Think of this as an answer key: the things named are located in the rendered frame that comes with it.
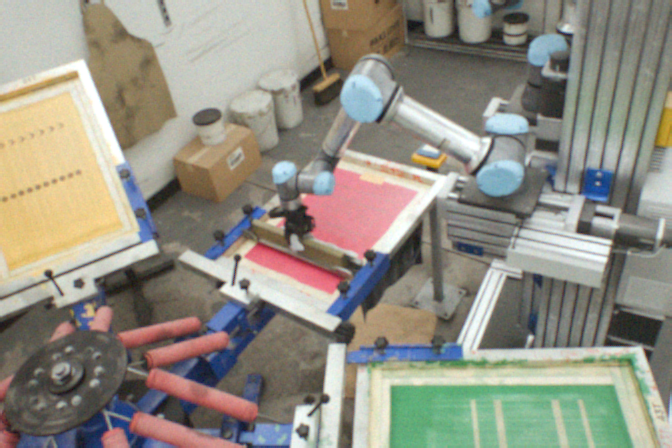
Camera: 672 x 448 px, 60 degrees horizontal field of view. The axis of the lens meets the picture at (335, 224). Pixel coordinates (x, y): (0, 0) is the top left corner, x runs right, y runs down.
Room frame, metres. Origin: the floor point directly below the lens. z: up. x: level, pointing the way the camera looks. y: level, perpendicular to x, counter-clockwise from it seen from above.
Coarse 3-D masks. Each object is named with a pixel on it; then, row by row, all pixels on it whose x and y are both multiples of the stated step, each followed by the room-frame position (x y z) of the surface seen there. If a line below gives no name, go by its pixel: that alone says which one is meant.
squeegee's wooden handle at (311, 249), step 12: (264, 228) 1.63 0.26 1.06; (276, 228) 1.61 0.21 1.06; (276, 240) 1.59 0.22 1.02; (300, 240) 1.52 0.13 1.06; (312, 240) 1.51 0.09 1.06; (300, 252) 1.52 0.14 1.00; (312, 252) 1.48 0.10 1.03; (324, 252) 1.44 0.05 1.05; (336, 252) 1.43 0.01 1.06; (336, 264) 1.41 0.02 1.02
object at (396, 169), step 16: (352, 160) 2.06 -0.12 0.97; (368, 160) 2.01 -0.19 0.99; (384, 160) 1.99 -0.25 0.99; (400, 176) 1.90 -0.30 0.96; (416, 176) 1.85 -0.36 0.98; (432, 176) 1.82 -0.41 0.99; (432, 192) 1.72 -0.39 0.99; (416, 208) 1.65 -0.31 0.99; (416, 224) 1.59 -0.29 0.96; (240, 240) 1.68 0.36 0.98; (400, 240) 1.51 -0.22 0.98; (224, 256) 1.60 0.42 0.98; (240, 272) 1.49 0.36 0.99; (256, 272) 1.48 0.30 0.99; (288, 288) 1.37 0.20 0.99; (320, 304) 1.27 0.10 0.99
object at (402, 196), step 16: (384, 192) 1.82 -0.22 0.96; (400, 192) 1.80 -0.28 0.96; (416, 192) 1.78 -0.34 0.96; (400, 208) 1.71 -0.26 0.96; (384, 224) 1.64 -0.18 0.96; (320, 240) 1.62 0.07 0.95; (336, 240) 1.60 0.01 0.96; (368, 240) 1.57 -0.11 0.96; (304, 272) 1.47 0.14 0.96; (320, 272) 1.45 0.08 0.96; (336, 272) 1.44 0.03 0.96; (320, 288) 1.38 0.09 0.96
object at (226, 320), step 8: (232, 304) 1.30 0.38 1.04; (224, 312) 1.27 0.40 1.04; (232, 312) 1.27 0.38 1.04; (240, 312) 1.27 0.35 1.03; (248, 312) 1.29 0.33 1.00; (216, 320) 1.25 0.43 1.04; (224, 320) 1.24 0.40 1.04; (232, 320) 1.24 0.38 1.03; (208, 328) 1.23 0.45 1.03; (216, 328) 1.21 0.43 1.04; (224, 328) 1.21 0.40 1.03; (232, 328) 1.23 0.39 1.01
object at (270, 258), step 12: (336, 168) 2.05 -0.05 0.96; (336, 180) 1.96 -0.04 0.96; (348, 180) 1.95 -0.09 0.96; (360, 180) 1.93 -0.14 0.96; (252, 252) 1.62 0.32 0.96; (264, 252) 1.61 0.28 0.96; (276, 252) 1.60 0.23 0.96; (264, 264) 1.55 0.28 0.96; (276, 264) 1.54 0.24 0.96; (288, 264) 1.52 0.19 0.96
